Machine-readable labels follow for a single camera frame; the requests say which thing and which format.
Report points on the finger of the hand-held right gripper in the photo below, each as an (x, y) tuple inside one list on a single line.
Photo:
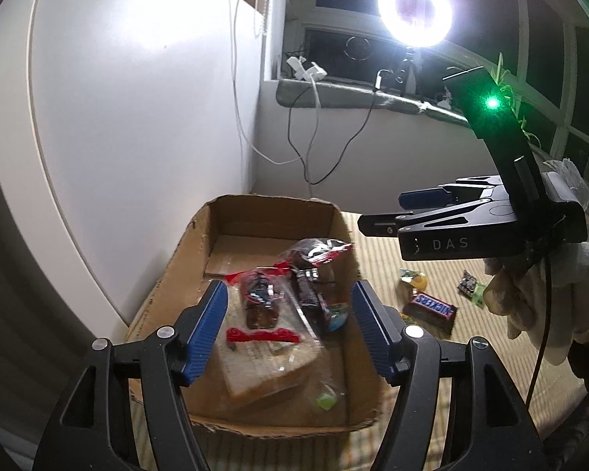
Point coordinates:
[(422, 197), (383, 223)]

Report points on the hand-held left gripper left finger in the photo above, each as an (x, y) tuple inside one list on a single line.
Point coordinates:
[(206, 333)]

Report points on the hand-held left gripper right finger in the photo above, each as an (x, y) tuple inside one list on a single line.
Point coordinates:
[(373, 328)]

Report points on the dark green candy packet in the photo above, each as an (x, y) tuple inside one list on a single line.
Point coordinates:
[(337, 316)]

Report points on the dark dates red-sealed packet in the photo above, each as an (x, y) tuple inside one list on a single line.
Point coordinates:
[(257, 304)]

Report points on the sliced bread clear packet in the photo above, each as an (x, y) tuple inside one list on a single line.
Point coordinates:
[(265, 368)]

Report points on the small dark snack packet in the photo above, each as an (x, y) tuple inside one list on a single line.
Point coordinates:
[(308, 299)]

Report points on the clear packet with dark snack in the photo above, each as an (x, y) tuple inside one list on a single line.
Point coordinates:
[(314, 250)]

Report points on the green jelly cup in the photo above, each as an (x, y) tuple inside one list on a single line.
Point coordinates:
[(326, 399)]

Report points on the cardboard box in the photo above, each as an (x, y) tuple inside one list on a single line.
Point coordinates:
[(255, 221)]

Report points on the person's right hand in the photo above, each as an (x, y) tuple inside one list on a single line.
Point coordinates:
[(569, 294)]

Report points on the red black snack packet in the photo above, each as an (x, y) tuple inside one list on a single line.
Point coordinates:
[(467, 282)]

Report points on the brown chocolate bar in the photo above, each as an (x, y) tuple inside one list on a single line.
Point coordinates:
[(432, 310)]

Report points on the light green candy packet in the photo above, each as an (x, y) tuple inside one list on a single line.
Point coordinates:
[(478, 296)]

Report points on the orange yellow jelly candy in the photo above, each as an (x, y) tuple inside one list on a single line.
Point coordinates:
[(415, 280)]

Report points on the small dark potted plant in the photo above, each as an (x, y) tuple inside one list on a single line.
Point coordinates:
[(444, 97)]

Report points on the grey window sill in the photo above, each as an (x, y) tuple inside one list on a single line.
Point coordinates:
[(343, 98)]

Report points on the black light tripod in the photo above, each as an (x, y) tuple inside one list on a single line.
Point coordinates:
[(408, 71)]

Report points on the potted spider plant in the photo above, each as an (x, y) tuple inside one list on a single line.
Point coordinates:
[(500, 66)]

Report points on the white power strip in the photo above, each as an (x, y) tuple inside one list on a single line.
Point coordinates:
[(314, 72)]

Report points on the white framed window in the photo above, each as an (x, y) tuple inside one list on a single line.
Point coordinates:
[(540, 34)]

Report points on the white wardrobe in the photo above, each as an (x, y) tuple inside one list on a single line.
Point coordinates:
[(127, 132)]

